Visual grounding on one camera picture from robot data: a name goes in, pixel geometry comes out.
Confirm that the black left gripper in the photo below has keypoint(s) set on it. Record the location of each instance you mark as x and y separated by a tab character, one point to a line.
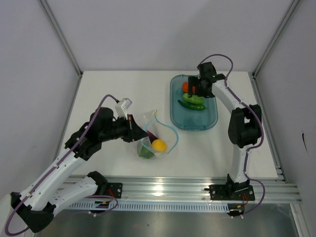
137	132

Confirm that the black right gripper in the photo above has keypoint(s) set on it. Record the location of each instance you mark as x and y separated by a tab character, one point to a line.
194	81

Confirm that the orange tomato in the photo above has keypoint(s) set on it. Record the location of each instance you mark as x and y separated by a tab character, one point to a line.
185	87

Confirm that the green cucumber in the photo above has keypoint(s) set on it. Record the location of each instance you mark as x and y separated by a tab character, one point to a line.
193	99

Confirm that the purple eggplant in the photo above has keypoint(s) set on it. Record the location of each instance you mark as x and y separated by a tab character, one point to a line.
151	137

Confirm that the green bell pepper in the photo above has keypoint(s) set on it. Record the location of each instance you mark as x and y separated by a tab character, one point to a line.
143	152

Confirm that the yellow lemon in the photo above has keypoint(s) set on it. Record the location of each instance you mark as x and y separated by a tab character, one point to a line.
159	145

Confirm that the dark green chili pepper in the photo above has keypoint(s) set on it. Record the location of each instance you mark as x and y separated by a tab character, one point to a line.
192	106

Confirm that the clear zip top bag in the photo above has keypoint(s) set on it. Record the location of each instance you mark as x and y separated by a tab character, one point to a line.
161	138

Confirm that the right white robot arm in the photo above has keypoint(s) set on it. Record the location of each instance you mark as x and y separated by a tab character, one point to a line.
244	130

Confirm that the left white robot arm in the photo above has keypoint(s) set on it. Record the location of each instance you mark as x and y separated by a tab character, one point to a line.
42	201

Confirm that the teal plastic tub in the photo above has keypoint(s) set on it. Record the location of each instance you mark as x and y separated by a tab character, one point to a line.
186	119

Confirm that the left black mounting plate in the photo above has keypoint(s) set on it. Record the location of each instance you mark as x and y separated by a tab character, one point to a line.
114	190

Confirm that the black mounting plate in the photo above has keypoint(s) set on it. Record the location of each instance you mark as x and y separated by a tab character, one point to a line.
114	190
222	193

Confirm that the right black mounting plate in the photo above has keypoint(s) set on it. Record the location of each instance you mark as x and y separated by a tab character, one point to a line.
222	193

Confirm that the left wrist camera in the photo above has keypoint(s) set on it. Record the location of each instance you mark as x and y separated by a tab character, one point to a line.
122	106

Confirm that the white slotted cable duct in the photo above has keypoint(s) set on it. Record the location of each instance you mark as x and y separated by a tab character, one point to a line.
151	206

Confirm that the right aluminium frame post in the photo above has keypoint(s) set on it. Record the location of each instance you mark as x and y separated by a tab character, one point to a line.
285	21

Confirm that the aluminium frame post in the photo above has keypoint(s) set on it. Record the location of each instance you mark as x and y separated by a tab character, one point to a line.
60	35
285	21

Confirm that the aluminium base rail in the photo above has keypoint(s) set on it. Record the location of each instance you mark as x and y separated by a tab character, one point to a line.
166	189

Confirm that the left aluminium frame post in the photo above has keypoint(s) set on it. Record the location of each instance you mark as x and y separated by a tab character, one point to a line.
60	35

